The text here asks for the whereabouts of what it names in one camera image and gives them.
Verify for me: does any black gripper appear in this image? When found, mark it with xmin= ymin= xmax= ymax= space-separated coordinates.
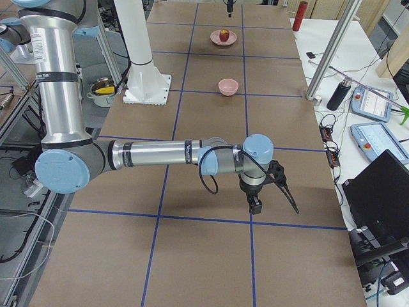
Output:
xmin=238 ymin=160 xmax=300 ymax=214

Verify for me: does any blue teach pendant near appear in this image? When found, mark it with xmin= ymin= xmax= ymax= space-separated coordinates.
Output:
xmin=350 ymin=122 xmax=408 ymax=164

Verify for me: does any red cylindrical bottle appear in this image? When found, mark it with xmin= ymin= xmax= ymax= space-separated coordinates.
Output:
xmin=292 ymin=1 xmax=308 ymax=32

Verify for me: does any pink plastic plate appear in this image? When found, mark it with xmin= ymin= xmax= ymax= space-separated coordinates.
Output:
xmin=210 ymin=29 xmax=237 ymax=46

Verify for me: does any blue teach pendant far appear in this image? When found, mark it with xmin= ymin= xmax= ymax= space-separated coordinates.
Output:
xmin=350 ymin=86 xmax=392 ymax=122

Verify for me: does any blue teach pendant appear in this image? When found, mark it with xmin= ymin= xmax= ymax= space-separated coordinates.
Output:
xmin=350 ymin=122 xmax=408 ymax=164
xmin=350 ymin=86 xmax=392 ymax=122

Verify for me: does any metal pot with corn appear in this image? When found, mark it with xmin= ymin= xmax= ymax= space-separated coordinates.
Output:
xmin=86 ymin=77 xmax=116 ymax=108

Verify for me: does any small black box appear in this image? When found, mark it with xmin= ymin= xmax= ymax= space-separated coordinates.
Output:
xmin=306 ymin=52 xmax=316 ymax=59

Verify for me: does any brown paper table mat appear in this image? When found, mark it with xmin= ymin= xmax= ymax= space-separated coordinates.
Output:
xmin=30 ymin=2 xmax=366 ymax=306

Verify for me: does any aluminium camera post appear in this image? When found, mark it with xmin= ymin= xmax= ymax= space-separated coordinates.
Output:
xmin=305 ymin=0 xmax=362 ymax=100

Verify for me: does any red apple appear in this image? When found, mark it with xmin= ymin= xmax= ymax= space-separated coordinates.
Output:
xmin=219 ymin=29 xmax=230 ymax=42

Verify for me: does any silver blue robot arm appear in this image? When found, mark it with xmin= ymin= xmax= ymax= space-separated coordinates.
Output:
xmin=17 ymin=1 xmax=294 ymax=214

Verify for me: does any pink plastic bowl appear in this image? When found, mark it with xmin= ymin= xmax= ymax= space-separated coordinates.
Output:
xmin=218 ymin=79 xmax=239 ymax=97

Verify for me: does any black laptop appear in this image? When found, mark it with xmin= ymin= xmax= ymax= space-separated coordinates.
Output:
xmin=342 ymin=150 xmax=408 ymax=240

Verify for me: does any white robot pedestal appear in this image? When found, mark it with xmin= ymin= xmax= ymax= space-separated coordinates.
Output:
xmin=114 ymin=0 xmax=172 ymax=106

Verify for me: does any grabber stick green handle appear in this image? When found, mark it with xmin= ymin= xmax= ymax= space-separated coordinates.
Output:
xmin=329 ymin=65 xmax=408 ymax=125

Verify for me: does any black water bottle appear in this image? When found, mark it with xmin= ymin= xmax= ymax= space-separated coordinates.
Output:
xmin=327 ymin=77 xmax=353 ymax=111

